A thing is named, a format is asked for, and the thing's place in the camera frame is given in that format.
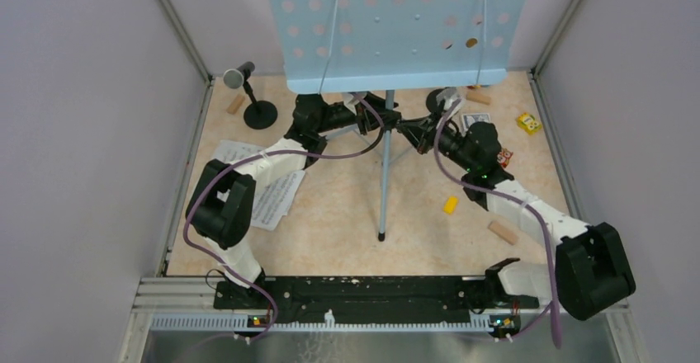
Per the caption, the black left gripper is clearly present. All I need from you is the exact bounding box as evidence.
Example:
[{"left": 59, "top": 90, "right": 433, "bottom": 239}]
[{"left": 315, "top": 90, "right": 400, "bottom": 136}]

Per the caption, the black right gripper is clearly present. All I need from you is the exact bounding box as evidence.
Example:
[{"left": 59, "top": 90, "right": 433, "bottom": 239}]
[{"left": 395, "top": 108, "right": 475, "bottom": 173}]

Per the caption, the light blue music stand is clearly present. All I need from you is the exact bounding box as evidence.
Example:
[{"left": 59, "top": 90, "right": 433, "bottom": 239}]
[{"left": 261, "top": 0, "right": 537, "bottom": 243}]

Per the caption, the sheet music page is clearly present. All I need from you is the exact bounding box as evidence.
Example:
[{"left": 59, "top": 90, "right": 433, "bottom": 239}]
[
  {"left": 211, "top": 139, "right": 263, "bottom": 163},
  {"left": 250, "top": 171, "right": 305, "bottom": 231}
]

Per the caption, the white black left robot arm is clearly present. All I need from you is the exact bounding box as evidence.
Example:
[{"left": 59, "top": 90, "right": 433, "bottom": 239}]
[{"left": 182, "top": 92, "right": 401, "bottom": 308}]

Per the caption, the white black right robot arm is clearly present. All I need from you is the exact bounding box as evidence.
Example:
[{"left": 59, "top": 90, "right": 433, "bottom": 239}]
[{"left": 396, "top": 117, "right": 636, "bottom": 321}]

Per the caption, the black stand for gold microphone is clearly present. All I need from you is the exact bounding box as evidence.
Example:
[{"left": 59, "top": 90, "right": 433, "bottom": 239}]
[{"left": 425, "top": 87, "right": 445, "bottom": 115}]

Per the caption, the blue playing card box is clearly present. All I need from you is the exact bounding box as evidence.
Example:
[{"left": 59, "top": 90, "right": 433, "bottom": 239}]
[{"left": 461, "top": 113, "right": 491, "bottom": 132}]

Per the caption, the yellow toy brick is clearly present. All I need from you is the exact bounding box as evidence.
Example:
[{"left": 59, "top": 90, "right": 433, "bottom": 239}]
[{"left": 442, "top": 196, "right": 459, "bottom": 215}]

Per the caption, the owl figure toy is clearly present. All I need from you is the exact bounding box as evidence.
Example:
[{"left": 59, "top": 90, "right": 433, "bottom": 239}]
[{"left": 497, "top": 148, "right": 513, "bottom": 168}]

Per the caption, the yellow small toy box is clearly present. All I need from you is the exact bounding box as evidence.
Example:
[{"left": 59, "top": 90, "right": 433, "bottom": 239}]
[{"left": 517, "top": 112, "right": 542, "bottom": 135}]

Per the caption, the black stand for silver microphone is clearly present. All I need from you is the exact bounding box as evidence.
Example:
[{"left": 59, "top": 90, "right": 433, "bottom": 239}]
[{"left": 243, "top": 82, "right": 278, "bottom": 130}]

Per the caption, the wooden block front right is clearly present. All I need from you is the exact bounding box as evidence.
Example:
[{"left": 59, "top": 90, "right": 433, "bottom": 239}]
[{"left": 488, "top": 220, "right": 519, "bottom": 246}]

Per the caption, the wooden block back left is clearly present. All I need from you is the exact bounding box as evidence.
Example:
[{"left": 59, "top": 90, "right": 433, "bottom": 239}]
[{"left": 226, "top": 94, "right": 246, "bottom": 115}]

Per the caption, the silver black microphone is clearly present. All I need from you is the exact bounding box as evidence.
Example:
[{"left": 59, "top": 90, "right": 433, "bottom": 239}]
[{"left": 222, "top": 61, "right": 256, "bottom": 89}]

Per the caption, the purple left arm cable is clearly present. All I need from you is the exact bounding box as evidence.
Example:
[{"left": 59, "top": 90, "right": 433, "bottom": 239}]
[{"left": 182, "top": 92, "right": 385, "bottom": 345}]

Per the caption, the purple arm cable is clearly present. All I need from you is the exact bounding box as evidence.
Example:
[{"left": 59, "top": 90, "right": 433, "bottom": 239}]
[
  {"left": 433, "top": 97, "right": 565, "bottom": 350},
  {"left": 182, "top": 92, "right": 385, "bottom": 345}
]

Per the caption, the wooden block near back wall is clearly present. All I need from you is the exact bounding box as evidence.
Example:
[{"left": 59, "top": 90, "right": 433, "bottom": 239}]
[{"left": 466, "top": 92, "right": 492, "bottom": 106}]

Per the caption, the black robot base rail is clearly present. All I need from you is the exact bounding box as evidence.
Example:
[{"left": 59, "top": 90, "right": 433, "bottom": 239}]
[{"left": 213, "top": 276, "right": 540, "bottom": 326}]

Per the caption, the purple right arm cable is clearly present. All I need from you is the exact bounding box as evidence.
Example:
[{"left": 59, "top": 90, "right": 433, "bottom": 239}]
[{"left": 433, "top": 97, "right": 565, "bottom": 350}]

